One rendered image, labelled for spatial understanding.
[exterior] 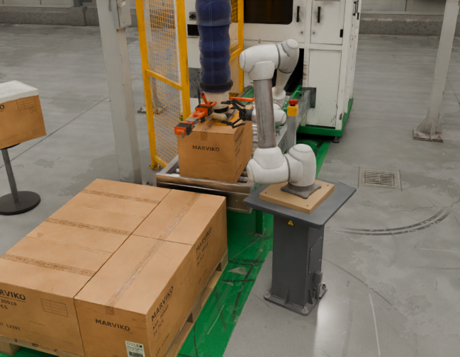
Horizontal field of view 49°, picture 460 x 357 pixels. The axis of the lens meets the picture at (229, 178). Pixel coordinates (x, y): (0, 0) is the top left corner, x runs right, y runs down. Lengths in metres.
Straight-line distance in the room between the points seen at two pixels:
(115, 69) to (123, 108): 0.33
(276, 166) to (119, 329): 1.18
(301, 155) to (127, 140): 2.07
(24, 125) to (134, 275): 2.08
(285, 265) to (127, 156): 1.98
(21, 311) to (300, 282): 1.59
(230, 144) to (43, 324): 1.57
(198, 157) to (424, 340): 1.81
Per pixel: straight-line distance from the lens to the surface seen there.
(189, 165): 3.51
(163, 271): 2.72
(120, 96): 4.35
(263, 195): 2.90
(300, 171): 2.82
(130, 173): 4.60
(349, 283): 3.55
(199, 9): 3.38
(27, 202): 4.77
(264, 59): 2.70
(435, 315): 3.45
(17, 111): 4.36
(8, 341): 3.20
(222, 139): 3.35
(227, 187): 3.41
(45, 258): 2.99
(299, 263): 3.09
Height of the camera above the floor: 2.17
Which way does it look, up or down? 27 degrees down
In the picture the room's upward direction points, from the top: 1 degrees counter-clockwise
